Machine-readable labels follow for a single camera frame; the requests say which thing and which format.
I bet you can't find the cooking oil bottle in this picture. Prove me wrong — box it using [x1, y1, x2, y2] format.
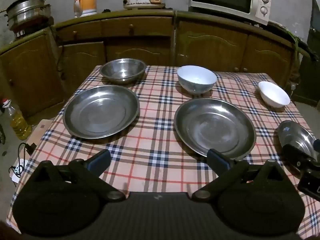
[3, 99, 32, 140]

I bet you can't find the small steel plate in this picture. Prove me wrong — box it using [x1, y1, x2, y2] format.
[277, 120, 319, 160]

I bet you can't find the brown wooden sideboard cabinet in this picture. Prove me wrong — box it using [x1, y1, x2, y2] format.
[0, 9, 312, 126]

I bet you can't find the plaid tablecloth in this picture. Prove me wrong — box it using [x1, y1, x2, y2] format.
[6, 65, 320, 240]

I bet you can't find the orange electric kettle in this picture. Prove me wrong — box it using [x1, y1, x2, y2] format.
[74, 0, 97, 18]

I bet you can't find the blue-white ceramic bowl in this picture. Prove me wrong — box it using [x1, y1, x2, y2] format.
[177, 65, 217, 95]

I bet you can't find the steel mixing bowl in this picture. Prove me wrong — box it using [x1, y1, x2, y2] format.
[99, 58, 146, 85]

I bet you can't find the shallow white bowl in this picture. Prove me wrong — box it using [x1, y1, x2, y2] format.
[258, 81, 291, 108]

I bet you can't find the large steel plate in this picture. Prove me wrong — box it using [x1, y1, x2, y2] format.
[63, 85, 140, 139]
[174, 98, 257, 160]

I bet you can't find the dark door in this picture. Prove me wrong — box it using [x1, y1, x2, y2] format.
[293, 0, 319, 107]

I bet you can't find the stacked steel steamer pot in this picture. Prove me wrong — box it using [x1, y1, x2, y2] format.
[5, 0, 51, 30]

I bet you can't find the green cloth on cabinet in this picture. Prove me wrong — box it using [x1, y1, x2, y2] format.
[268, 21, 317, 82]

